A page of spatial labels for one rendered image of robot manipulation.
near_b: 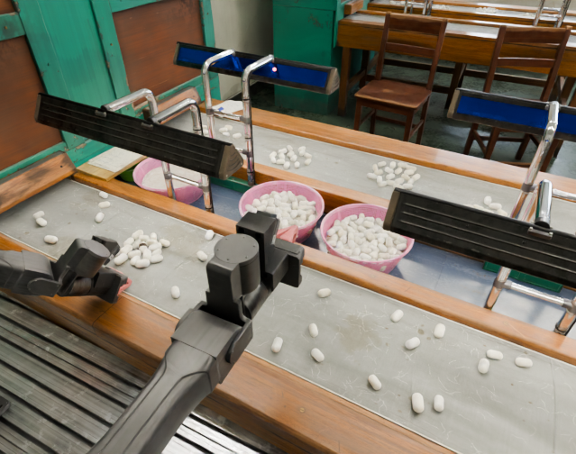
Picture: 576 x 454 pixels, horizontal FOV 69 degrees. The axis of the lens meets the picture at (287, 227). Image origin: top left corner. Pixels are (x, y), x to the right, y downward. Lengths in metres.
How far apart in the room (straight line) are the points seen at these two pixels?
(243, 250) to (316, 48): 3.22
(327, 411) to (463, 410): 0.27
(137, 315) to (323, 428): 0.49
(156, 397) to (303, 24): 3.39
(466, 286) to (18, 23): 1.45
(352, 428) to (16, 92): 1.28
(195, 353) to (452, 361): 0.63
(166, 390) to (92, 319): 0.59
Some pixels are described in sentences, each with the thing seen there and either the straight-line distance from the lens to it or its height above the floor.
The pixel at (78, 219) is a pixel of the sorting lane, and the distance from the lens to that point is 1.44.
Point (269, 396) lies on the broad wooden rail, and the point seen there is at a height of 0.76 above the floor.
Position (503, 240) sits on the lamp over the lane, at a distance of 0.76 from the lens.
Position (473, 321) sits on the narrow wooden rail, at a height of 0.76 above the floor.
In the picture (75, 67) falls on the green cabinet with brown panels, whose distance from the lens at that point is 1.61.
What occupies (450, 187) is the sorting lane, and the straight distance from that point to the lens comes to 1.53.
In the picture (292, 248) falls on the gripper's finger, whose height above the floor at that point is 1.11.
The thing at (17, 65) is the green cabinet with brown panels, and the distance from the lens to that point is 1.51.
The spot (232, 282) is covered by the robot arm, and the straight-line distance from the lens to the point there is 0.51.
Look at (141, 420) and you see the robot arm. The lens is 0.49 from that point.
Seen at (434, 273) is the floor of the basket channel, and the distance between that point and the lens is 1.27.
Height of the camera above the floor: 1.52
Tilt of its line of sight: 39 degrees down
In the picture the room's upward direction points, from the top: straight up
